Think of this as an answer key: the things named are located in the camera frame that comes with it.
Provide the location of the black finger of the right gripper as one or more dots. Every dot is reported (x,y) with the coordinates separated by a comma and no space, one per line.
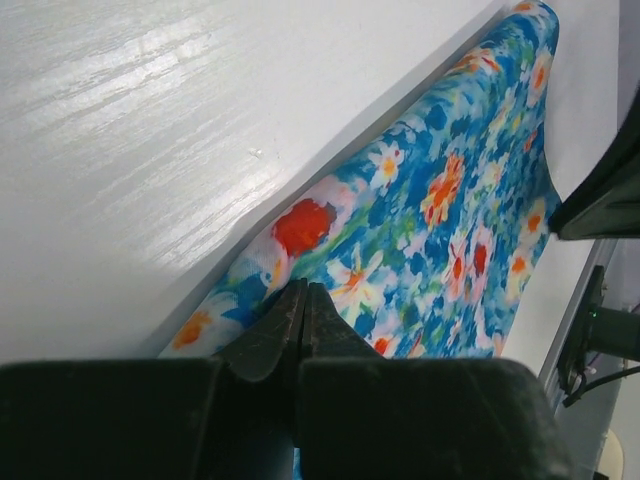
(606,204)

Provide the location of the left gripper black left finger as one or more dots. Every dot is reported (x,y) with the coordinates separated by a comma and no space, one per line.
(229,416)

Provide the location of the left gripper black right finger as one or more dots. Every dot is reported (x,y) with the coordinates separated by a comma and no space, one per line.
(363,416)

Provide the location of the blue floral skirt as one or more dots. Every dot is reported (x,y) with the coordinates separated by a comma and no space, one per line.
(425,238)

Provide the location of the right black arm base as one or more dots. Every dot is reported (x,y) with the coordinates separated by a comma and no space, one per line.
(599,330)

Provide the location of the aluminium rail frame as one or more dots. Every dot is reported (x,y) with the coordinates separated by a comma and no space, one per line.
(600,254)

